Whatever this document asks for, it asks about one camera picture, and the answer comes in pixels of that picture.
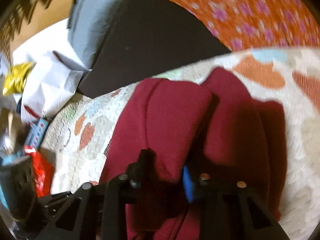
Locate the orange floral cloth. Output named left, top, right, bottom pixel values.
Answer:
left=132, top=0, right=320, bottom=53

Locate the gold foil bag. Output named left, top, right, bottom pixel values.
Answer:
left=2, top=62, right=37, bottom=96

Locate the dark brown cushion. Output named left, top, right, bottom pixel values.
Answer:
left=76, top=0, right=233, bottom=98

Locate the maroon sweatshirt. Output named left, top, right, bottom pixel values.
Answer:
left=99, top=67, right=288, bottom=240

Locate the white printed paper bag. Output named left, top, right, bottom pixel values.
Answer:
left=11, top=17, right=92, bottom=124

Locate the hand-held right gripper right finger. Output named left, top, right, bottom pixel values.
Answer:
left=182, top=165, right=291, bottom=240

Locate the grey pillow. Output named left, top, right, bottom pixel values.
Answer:
left=67, top=0, right=135, bottom=70

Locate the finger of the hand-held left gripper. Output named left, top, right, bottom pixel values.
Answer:
left=37, top=191, right=75, bottom=209

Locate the quilted patchwork blanket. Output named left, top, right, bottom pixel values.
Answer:
left=40, top=46, right=320, bottom=240

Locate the shiny red bag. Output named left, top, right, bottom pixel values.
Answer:
left=25, top=146, right=55, bottom=198

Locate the blue toy box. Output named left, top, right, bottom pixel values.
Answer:
left=24, top=117, right=50, bottom=153

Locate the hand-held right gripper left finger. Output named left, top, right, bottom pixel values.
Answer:
left=37, top=149, right=153, bottom=240

